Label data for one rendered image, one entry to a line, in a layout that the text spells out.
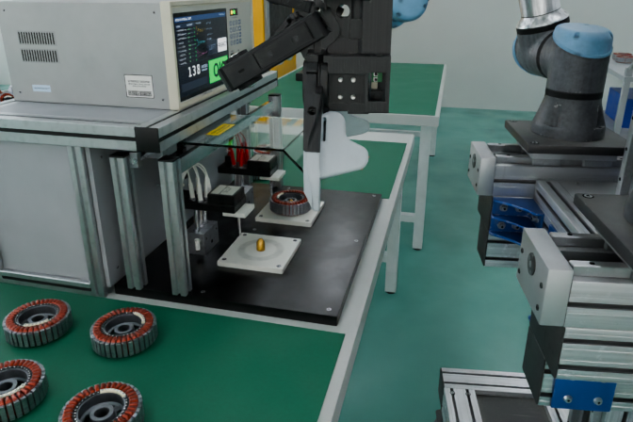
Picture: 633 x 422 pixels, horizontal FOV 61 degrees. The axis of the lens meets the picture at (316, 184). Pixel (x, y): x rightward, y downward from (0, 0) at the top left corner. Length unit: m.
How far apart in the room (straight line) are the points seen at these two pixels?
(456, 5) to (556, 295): 5.66
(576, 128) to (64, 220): 1.07
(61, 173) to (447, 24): 5.56
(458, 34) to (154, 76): 5.45
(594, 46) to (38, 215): 1.18
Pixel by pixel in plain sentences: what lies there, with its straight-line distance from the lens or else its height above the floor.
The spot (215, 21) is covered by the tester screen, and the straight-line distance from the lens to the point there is 1.26.
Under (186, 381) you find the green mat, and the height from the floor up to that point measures 0.75.
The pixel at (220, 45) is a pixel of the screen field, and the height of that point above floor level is 1.22.
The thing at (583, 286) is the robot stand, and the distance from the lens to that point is 0.82.
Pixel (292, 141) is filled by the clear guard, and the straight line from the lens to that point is 1.04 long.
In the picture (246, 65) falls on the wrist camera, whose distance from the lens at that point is 0.52.
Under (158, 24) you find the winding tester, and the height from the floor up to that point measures 1.28.
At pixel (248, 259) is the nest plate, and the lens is 1.20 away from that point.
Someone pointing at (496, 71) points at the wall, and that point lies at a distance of 6.43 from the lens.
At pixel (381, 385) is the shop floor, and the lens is 2.06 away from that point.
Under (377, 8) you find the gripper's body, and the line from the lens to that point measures 0.51.
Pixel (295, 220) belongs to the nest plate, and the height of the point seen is 0.78.
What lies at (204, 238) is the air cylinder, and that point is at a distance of 1.24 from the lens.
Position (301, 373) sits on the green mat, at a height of 0.75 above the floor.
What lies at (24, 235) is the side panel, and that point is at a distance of 1.26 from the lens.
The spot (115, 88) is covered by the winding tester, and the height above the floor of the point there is 1.15.
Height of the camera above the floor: 1.35
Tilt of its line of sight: 21 degrees down
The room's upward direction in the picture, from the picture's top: straight up
